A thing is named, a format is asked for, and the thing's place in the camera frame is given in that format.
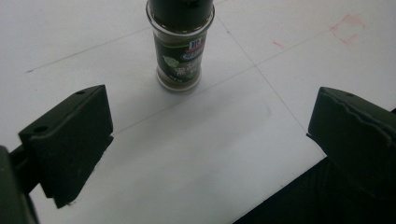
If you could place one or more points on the glass spice jar black lid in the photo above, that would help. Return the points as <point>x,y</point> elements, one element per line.
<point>180,46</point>

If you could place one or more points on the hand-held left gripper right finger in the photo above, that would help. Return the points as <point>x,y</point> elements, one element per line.
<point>355,137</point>

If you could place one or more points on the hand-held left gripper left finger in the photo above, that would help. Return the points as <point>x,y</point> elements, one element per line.
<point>71,140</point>

